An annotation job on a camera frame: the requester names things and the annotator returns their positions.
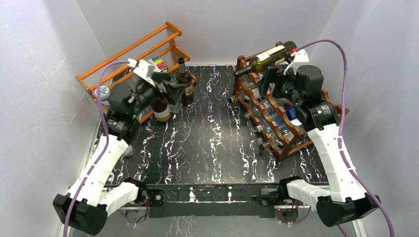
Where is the blue label clear bottle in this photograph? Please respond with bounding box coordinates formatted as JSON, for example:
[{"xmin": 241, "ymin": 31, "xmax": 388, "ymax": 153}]
[{"xmin": 244, "ymin": 101, "xmax": 308, "ymax": 131}]

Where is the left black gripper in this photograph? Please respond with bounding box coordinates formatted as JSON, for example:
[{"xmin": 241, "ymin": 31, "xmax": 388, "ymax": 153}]
[{"xmin": 129, "ymin": 72, "xmax": 187, "ymax": 118}]

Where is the dark wine bottle silver cap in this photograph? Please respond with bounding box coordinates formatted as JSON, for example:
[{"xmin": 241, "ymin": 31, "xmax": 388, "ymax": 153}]
[{"xmin": 176, "ymin": 57, "xmax": 194, "ymax": 106}]

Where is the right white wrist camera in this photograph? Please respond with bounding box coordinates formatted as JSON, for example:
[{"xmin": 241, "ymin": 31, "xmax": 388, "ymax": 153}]
[{"xmin": 283, "ymin": 49, "xmax": 309, "ymax": 75}]

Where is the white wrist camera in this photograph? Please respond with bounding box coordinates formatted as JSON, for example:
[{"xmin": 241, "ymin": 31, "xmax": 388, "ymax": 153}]
[
  {"xmin": 127, "ymin": 59, "xmax": 157, "ymax": 87},
  {"xmin": 283, "ymin": 49, "xmax": 309, "ymax": 75}
]

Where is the pack of coloured markers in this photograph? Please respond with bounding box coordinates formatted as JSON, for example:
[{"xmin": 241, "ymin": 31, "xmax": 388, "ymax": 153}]
[{"xmin": 148, "ymin": 56, "xmax": 168, "ymax": 72}]

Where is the green wine bottle white label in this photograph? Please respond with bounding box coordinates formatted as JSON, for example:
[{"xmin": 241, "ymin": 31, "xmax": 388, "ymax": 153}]
[{"xmin": 234, "ymin": 41, "xmax": 297, "ymax": 78}]

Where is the lower clear bottle in rack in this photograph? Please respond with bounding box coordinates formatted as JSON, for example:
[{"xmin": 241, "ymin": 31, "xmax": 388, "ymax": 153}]
[{"xmin": 255, "ymin": 124, "xmax": 294, "ymax": 151}]

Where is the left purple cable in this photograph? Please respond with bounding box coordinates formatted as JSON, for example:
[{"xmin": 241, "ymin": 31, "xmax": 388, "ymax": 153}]
[{"xmin": 63, "ymin": 59, "xmax": 131, "ymax": 237}]

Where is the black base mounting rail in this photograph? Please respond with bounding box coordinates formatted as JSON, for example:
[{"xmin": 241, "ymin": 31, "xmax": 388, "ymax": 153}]
[{"xmin": 118, "ymin": 183, "xmax": 312, "ymax": 219}]

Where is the brown wooden wine rack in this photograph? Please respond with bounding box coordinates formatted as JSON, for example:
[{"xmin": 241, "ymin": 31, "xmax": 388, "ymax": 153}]
[{"xmin": 229, "ymin": 41, "xmax": 348, "ymax": 160}]

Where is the clear liquor bottle dark label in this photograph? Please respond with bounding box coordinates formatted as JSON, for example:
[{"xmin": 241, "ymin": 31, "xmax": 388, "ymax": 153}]
[{"xmin": 167, "ymin": 71, "xmax": 181, "ymax": 114}]

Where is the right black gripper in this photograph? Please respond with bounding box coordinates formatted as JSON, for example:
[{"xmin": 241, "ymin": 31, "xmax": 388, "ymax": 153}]
[{"xmin": 256, "ymin": 67, "xmax": 302, "ymax": 107}]

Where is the red wine bottle gold cap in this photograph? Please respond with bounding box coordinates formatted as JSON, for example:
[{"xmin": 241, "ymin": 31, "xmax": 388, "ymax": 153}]
[{"xmin": 151, "ymin": 98, "xmax": 170, "ymax": 122}]

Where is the clear plastic ball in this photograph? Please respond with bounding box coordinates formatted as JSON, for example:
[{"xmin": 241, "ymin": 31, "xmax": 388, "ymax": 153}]
[{"xmin": 123, "ymin": 146, "xmax": 133, "ymax": 158}]

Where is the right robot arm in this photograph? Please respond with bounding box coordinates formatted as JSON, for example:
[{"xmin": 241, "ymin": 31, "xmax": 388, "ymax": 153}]
[{"xmin": 262, "ymin": 65, "xmax": 382, "ymax": 227}]

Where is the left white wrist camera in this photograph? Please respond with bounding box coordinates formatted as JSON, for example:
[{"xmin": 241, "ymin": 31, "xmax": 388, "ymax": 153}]
[{"xmin": 127, "ymin": 59, "xmax": 157, "ymax": 87}]

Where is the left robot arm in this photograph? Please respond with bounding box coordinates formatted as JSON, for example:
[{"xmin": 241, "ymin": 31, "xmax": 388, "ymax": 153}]
[{"xmin": 53, "ymin": 72, "xmax": 186, "ymax": 235}]

